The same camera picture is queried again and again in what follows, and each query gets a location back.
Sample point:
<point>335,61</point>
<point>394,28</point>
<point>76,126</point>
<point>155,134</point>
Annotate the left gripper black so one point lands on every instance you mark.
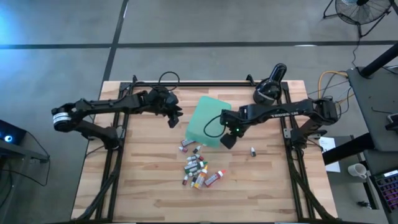
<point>161,101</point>

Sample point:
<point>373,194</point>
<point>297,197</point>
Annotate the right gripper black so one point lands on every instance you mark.
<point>234,121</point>

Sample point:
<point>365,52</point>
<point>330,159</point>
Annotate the green translucent plastic tray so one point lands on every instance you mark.
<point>202,124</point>

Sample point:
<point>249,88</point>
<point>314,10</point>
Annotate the large dark red bottle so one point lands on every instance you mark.
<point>187,142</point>

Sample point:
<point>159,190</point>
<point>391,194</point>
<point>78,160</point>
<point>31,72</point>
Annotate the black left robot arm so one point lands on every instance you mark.
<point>102,104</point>

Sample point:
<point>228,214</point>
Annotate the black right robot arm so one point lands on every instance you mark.
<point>280,112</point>

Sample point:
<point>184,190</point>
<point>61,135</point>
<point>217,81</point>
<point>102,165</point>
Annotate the large green coloring bottle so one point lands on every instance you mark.
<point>193,167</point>

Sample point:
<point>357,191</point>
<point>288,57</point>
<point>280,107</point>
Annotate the small dark bottle white cap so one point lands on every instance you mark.
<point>253,152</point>

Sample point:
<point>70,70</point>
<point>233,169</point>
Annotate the black desk lamp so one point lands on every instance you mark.
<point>267,90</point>

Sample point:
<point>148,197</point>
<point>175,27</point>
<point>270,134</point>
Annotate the white paper sheet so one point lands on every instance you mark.
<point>326,143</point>

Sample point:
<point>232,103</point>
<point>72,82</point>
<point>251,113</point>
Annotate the black stand beam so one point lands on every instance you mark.
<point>345,149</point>

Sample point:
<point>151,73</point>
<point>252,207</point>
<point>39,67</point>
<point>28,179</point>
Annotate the white mug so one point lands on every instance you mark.
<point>357,170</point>

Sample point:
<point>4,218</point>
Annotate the small black object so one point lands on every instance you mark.
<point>363,204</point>

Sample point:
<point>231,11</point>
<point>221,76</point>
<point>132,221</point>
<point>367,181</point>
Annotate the grey side table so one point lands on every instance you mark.
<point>370,93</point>

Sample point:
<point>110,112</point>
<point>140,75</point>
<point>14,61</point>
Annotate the black device blue light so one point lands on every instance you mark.
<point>12,133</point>

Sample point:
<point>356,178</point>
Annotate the black keyboard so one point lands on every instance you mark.
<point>388,189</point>

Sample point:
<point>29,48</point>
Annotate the black diagonal pole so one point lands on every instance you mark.
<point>379,60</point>

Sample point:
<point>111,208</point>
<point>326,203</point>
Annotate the black floor fan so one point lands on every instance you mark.
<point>362,2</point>

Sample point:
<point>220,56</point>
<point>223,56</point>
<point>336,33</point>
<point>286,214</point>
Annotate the black aluminium table frame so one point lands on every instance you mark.
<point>217,84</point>

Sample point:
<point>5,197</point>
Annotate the grey metal bracket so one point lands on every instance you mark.
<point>286,133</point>

